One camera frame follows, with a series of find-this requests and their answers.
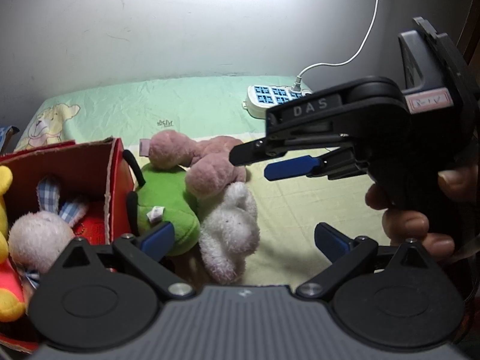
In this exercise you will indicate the red cardboard box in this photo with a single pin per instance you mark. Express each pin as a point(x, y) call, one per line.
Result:
point(56, 161)

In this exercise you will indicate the yellow tiger plush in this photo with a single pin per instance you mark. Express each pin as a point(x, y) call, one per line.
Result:
point(7, 288)

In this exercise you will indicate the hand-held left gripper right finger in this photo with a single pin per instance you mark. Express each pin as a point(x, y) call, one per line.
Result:
point(330, 240)

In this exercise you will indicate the person's right hand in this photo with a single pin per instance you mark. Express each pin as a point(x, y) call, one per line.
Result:
point(405, 227)

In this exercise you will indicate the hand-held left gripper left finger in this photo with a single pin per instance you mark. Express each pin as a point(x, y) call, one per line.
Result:
point(157, 237)

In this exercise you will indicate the white power strip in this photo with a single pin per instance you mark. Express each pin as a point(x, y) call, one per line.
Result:
point(270, 97)

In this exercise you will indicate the white rabbit plush plaid ears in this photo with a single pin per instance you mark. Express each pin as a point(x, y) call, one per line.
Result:
point(37, 232)
point(228, 232)

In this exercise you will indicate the green plush with black limbs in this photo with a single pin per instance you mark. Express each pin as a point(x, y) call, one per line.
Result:
point(165, 195)

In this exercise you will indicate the cartoon print bed sheet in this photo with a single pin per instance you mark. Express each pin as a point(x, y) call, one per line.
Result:
point(150, 101)

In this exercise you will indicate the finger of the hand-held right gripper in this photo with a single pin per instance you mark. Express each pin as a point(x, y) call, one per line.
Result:
point(292, 167)
point(243, 154)

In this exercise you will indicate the pink bear plush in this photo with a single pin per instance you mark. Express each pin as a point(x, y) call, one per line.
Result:
point(210, 165)

